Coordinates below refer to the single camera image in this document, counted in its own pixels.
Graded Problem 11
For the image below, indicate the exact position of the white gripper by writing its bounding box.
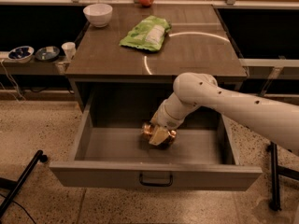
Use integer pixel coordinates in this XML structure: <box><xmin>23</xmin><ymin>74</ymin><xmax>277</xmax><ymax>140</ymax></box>
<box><xmin>149</xmin><ymin>101</ymin><xmax>183</xmax><ymax>146</ymax></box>

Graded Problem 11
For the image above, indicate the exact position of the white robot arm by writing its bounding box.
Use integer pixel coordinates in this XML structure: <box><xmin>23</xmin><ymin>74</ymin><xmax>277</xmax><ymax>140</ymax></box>
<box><xmin>149</xmin><ymin>73</ymin><xmax>299</xmax><ymax>150</ymax></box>

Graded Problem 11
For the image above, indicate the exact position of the open grey top drawer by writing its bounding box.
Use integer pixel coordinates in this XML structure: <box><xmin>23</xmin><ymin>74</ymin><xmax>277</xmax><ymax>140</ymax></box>
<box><xmin>50</xmin><ymin>91</ymin><xmax>262</xmax><ymax>190</ymax></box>

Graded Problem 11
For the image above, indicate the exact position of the grey cabinet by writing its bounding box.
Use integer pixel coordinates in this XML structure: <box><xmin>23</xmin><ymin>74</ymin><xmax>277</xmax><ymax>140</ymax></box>
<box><xmin>66</xmin><ymin>4</ymin><xmax>247</xmax><ymax>106</ymax></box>

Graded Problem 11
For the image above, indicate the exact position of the green chip bag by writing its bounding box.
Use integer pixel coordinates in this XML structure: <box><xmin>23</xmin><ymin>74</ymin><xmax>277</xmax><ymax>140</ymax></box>
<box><xmin>120</xmin><ymin>15</ymin><xmax>171</xmax><ymax>52</ymax></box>

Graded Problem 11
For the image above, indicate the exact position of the low side shelf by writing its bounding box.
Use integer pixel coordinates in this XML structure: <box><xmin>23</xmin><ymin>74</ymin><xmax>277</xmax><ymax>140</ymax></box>
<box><xmin>0</xmin><ymin>56</ymin><xmax>70</xmax><ymax>76</ymax></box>

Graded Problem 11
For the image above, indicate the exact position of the white paper cup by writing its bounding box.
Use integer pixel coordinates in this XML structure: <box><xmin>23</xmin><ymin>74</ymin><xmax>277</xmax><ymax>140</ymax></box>
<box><xmin>62</xmin><ymin>42</ymin><xmax>76</xmax><ymax>61</ymax></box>

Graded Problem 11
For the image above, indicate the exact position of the white bowl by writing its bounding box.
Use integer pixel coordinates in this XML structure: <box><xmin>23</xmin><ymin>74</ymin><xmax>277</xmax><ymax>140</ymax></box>
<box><xmin>83</xmin><ymin>4</ymin><xmax>113</xmax><ymax>27</ymax></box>

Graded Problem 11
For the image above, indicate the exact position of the black right stand leg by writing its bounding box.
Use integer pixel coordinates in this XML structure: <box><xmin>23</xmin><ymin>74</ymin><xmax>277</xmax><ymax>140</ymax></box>
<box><xmin>266</xmin><ymin>142</ymin><xmax>299</xmax><ymax>211</ymax></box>

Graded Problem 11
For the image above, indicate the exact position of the black stand leg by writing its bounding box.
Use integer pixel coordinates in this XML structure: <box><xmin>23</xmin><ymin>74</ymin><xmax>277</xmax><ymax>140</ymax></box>
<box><xmin>266</xmin><ymin>142</ymin><xmax>299</xmax><ymax>211</ymax></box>
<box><xmin>0</xmin><ymin>150</ymin><xmax>48</xmax><ymax>218</ymax></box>

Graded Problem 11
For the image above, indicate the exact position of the dark blue bowl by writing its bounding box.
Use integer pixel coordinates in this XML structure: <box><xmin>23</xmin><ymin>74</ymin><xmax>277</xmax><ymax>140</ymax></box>
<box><xmin>35</xmin><ymin>46</ymin><xmax>60</xmax><ymax>62</ymax></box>

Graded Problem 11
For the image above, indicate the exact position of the black left stand leg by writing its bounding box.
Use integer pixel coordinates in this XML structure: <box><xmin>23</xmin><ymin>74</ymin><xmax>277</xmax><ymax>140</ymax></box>
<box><xmin>0</xmin><ymin>150</ymin><xmax>48</xmax><ymax>218</ymax></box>

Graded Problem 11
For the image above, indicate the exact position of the blue patterned bowl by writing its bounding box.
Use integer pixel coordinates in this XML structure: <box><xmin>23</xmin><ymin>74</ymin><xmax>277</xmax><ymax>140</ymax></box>
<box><xmin>8</xmin><ymin>46</ymin><xmax>35</xmax><ymax>63</ymax></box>

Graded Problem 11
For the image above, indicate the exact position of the black drawer handle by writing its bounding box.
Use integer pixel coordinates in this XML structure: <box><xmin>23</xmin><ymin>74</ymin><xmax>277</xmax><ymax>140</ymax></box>
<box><xmin>139</xmin><ymin>173</ymin><xmax>173</xmax><ymax>188</ymax></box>

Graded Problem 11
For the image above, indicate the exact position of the white cable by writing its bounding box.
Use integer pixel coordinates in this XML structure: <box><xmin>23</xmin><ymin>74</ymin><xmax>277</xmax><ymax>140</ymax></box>
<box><xmin>0</xmin><ymin>59</ymin><xmax>26</xmax><ymax>102</ymax></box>

